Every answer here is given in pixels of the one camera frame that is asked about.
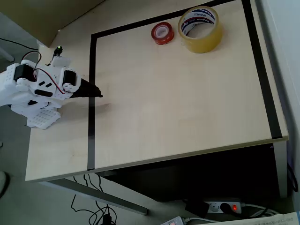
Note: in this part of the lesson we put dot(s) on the red tape roll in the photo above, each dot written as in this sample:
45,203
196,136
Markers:
162,32

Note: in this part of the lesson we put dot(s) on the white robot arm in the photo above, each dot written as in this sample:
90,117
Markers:
9,93

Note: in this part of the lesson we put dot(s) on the large yellow tape roll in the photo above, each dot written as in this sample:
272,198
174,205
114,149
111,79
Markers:
206,39

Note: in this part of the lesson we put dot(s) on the grey metal table leg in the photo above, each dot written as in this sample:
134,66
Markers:
98,193
282,168

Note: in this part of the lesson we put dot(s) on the black power adapter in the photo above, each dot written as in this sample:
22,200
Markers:
196,208

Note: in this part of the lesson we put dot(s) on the black plug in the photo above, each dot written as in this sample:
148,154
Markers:
225,207

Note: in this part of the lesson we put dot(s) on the printed white paper sheet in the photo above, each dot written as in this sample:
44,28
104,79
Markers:
264,219

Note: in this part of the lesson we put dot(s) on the small white gripper camera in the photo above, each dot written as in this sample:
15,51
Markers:
61,61

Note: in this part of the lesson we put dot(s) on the grey power strip red switch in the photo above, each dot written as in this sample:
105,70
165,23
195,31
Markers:
173,221

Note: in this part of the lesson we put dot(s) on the white power strip red switch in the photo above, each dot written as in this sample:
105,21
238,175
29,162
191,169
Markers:
212,207

